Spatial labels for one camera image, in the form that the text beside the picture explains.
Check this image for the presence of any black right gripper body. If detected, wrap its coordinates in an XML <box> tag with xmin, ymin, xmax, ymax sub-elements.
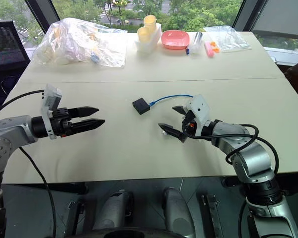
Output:
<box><xmin>181</xmin><ymin>110</ymin><xmax>201</xmax><ymax>137</ymax></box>

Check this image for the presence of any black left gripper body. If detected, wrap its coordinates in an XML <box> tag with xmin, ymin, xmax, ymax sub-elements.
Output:
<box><xmin>51</xmin><ymin>108</ymin><xmax>73</xmax><ymax>138</ymax></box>

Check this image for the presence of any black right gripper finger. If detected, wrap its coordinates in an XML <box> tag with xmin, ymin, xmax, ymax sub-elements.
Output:
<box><xmin>171</xmin><ymin>105</ymin><xmax>189</xmax><ymax>116</ymax></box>
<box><xmin>157</xmin><ymin>122</ymin><xmax>187</xmax><ymax>144</ymax></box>

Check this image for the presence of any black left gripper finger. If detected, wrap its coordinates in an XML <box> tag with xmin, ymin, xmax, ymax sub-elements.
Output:
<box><xmin>70</xmin><ymin>119</ymin><xmax>106</xmax><ymax>133</ymax></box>
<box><xmin>68</xmin><ymin>106</ymin><xmax>100</xmax><ymax>119</ymax></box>

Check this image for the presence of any black plastic box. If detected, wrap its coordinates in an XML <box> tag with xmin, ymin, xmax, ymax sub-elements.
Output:
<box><xmin>132</xmin><ymin>98</ymin><xmax>151</xmax><ymax>116</ymax></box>

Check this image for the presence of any pink plastic case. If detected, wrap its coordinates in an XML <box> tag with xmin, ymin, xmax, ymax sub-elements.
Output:
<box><xmin>204</xmin><ymin>41</ymin><xmax>215</xmax><ymax>58</ymax></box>

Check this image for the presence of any large clear filled plastic bag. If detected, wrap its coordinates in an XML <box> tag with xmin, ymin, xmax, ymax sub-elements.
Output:
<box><xmin>31</xmin><ymin>17</ymin><xmax>129</xmax><ymax>68</ymax></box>

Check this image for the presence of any clear plastic tube pack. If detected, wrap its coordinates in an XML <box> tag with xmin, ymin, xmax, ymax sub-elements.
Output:
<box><xmin>189</xmin><ymin>31</ymin><xmax>204</xmax><ymax>56</ymax></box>

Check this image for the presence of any pink plastic bowl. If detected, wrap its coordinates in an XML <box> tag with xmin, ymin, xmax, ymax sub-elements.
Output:
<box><xmin>160</xmin><ymin>30</ymin><xmax>190</xmax><ymax>50</ymax></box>

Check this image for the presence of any white plastic holder tray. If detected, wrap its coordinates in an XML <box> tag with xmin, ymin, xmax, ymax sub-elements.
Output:
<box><xmin>135</xmin><ymin>22</ymin><xmax>163</xmax><ymax>54</ymax></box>

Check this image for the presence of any grey rounded robot leg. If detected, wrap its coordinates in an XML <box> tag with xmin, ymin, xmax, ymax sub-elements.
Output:
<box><xmin>92</xmin><ymin>189</ymin><xmax>135</xmax><ymax>234</ymax></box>
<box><xmin>162</xmin><ymin>186</ymin><xmax>196</xmax><ymax>238</ymax></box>

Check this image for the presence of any pale yellow plastic cup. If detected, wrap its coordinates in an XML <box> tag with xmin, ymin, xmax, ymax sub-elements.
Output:
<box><xmin>143</xmin><ymin>15</ymin><xmax>157</xmax><ymax>34</ymax></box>
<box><xmin>137</xmin><ymin>26</ymin><xmax>151</xmax><ymax>43</ymax></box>

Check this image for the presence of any flat clear plastic bag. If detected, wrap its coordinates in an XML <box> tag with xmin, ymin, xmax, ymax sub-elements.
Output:
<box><xmin>203</xmin><ymin>25</ymin><xmax>253</xmax><ymax>54</ymax></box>

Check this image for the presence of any black mesh office chair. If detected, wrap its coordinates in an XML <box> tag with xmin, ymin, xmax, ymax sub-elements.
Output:
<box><xmin>0</xmin><ymin>20</ymin><xmax>31</xmax><ymax>73</ymax></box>

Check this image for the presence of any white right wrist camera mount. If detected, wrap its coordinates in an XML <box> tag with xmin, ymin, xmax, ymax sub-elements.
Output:
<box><xmin>184</xmin><ymin>94</ymin><xmax>212</xmax><ymax>137</ymax></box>

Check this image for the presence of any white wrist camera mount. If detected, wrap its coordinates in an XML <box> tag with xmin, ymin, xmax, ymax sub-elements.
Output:
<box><xmin>184</xmin><ymin>94</ymin><xmax>212</xmax><ymax>137</ymax></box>
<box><xmin>41</xmin><ymin>83</ymin><xmax>63</xmax><ymax>140</ymax></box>

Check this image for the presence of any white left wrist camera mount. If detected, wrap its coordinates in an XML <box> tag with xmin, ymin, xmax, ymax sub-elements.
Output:
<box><xmin>41</xmin><ymin>83</ymin><xmax>63</xmax><ymax>140</ymax></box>

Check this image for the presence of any dark table frame rail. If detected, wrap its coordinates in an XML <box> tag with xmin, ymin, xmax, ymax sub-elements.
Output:
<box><xmin>1</xmin><ymin>181</ymin><xmax>88</xmax><ymax>196</ymax></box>

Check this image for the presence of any dark metal bracket strip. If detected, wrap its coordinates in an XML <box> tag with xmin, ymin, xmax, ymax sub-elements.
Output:
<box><xmin>199</xmin><ymin>194</ymin><xmax>224</xmax><ymax>238</ymax></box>

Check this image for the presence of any dark window frame pillar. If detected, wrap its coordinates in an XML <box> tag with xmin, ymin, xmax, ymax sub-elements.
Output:
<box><xmin>232</xmin><ymin>0</ymin><xmax>269</xmax><ymax>32</ymax></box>
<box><xmin>24</xmin><ymin>0</ymin><xmax>62</xmax><ymax>34</ymax></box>

